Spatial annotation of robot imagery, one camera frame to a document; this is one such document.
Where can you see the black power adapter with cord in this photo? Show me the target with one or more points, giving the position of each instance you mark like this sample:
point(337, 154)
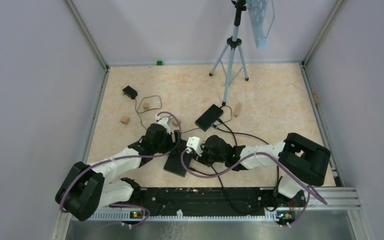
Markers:
point(132, 94)

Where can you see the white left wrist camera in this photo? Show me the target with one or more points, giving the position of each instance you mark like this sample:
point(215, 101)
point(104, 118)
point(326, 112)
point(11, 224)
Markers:
point(166, 122)

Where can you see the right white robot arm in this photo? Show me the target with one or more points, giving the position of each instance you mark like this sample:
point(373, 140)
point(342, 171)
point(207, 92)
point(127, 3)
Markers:
point(304, 161)

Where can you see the long wooden block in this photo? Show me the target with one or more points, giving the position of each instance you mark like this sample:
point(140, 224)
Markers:
point(237, 109)

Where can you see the wooden cube near switch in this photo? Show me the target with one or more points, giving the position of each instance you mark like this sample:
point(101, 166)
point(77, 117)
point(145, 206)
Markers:
point(176, 122)

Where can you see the perforated white panel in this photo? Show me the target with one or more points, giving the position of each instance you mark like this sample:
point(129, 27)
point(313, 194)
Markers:
point(262, 16)

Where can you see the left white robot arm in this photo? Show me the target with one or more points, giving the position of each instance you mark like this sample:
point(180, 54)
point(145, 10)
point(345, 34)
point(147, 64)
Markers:
point(88, 187)

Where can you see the black network switch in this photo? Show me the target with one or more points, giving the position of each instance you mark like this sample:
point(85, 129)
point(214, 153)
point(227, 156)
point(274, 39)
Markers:
point(209, 117)
point(174, 163)

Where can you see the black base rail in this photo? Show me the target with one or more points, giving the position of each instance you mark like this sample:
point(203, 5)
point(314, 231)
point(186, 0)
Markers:
point(215, 201)

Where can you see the wooden block on frame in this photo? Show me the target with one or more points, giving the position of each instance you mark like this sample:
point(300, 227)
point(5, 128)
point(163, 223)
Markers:
point(315, 98)

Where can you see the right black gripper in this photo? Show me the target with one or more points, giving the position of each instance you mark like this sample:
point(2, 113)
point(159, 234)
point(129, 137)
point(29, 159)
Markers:
point(203, 158)

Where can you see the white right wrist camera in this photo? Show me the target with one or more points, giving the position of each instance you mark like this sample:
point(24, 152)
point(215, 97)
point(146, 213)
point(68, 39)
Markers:
point(194, 144)

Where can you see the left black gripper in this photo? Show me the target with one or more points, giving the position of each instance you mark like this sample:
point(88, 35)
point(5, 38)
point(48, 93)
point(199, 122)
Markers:
point(169, 137)

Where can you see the silver camera tripod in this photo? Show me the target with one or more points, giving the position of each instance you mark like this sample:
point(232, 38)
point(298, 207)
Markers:
point(233, 43)

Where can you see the wooden cube by cord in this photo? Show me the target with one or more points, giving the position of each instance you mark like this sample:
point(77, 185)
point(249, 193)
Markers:
point(125, 120)

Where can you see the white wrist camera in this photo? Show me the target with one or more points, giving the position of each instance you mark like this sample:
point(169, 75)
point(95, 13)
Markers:
point(166, 122)
point(194, 144)

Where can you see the wooden cube near adapter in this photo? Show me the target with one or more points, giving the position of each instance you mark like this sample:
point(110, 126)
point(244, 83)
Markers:
point(146, 106)

